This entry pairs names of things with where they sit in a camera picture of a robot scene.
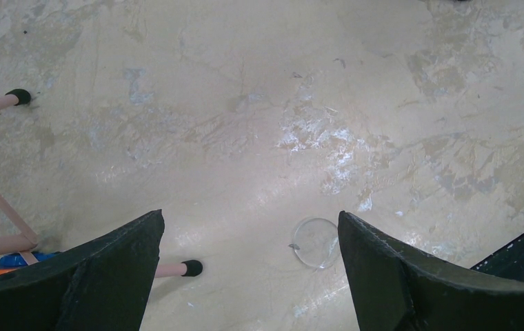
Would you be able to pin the toy brick car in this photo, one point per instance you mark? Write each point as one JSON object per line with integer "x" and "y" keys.
{"x": 11, "y": 265}

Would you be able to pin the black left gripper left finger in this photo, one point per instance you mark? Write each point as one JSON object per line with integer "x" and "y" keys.
{"x": 103, "y": 284}

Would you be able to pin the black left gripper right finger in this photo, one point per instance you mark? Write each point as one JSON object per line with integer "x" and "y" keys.
{"x": 395, "y": 286}

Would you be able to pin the clear round dealer button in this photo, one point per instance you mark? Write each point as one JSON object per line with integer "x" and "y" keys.
{"x": 315, "y": 242}

